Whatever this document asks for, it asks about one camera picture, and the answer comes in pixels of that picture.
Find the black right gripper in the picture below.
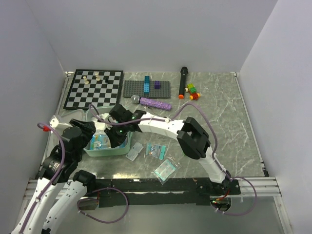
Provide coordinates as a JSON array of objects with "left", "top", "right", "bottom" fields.
[{"left": 105, "top": 120, "right": 130, "bottom": 149}]

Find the mint green medicine case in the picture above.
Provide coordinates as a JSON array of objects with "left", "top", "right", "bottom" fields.
[{"left": 44, "top": 109, "right": 132, "bottom": 158}]

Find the clear plaster packet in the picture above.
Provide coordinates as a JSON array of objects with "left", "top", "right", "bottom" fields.
[{"left": 125, "top": 142, "right": 143, "bottom": 161}]

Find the blue-topped small bag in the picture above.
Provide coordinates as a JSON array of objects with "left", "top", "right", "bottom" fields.
[{"left": 145, "top": 143, "right": 166, "bottom": 160}]

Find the white gauze packet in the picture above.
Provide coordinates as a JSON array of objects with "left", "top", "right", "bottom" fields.
[{"left": 91, "top": 117, "right": 106, "bottom": 134}]

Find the blue wipes packet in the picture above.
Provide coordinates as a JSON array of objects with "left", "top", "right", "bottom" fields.
[{"left": 90, "top": 130, "right": 111, "bottom": 150}]

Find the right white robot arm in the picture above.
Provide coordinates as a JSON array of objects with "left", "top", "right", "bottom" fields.
[{"left": 104, "top": 104, "right": 230, "bottom": 194}]

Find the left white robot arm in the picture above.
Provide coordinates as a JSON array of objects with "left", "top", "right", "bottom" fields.
[{"left": 12, "top": 117, "right": 96, "bottom": 234}]

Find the purple glitter microphone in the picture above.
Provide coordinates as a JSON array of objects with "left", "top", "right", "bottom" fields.
[{"left": 131, "top": 95, "right": 172, "bottom": 111}]

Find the black white chessboard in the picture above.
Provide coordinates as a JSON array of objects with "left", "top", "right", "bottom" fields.
[{"left": 64, "top": 69, "right": 123, "bottom": 110}]

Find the grey building baseplate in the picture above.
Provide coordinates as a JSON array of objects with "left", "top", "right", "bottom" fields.
[{"left": 122, "top": 80, "right": 171, "bottom": 99}]

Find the teal band-aid bag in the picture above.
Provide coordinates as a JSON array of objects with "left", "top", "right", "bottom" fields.
[{"left": 152, "top": 158, "right": 181, "bottom": 185}]

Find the blue brick stack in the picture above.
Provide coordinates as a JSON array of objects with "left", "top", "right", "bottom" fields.
[{"left": 143, "top": 76, "right": 150, "bottom": 94}]

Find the purple building brick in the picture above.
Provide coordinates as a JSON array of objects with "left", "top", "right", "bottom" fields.
[{"left": 154, "top": 80, "right": 161, "bottom": 89}]

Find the colourful brick toy car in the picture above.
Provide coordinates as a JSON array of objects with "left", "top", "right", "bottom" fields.
[{"left": 185, "top": 83, "right": 200, "bottom": 100}]

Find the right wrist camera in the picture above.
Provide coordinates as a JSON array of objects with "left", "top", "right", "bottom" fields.
[{"left": 97, "top": 113, "right": 112, "bottom": 122}]

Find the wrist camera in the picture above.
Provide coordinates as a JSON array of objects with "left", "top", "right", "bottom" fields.
[
  {"left": 97, "top": 113, "right": 112, "bottom": 122},
  {"left": 49, "top": 115, "right": 72, "bottom": 135}
]

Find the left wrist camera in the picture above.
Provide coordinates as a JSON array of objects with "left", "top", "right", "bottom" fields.
[{"left": 49, "top": 115, "right": 72, "bottom": 135}]

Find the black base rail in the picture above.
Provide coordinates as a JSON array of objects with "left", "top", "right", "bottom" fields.
[{"left": 88, "top": 177, "right": 241, "bottom": 208}]

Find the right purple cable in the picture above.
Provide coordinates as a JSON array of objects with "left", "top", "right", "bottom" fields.
[{"left": 88, "top": 102, "right": 258, "bottom": 216}]

